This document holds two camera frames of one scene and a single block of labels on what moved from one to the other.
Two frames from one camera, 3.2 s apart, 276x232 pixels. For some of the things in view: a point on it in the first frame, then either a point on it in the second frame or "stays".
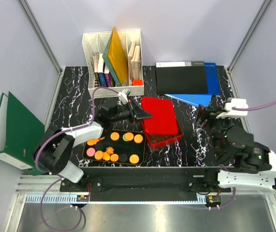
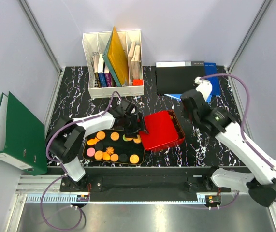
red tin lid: (163, 121) to (161, 129)
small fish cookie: (106, 156) stays
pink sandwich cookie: (90, 152) stays
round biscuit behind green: (114, 136) stays
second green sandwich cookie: (123, 137) stays
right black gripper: (228, 120) to (185, 112)
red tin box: (156, 140) to (179, 130)
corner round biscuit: (134, 158) stays
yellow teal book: (113, 55) stays
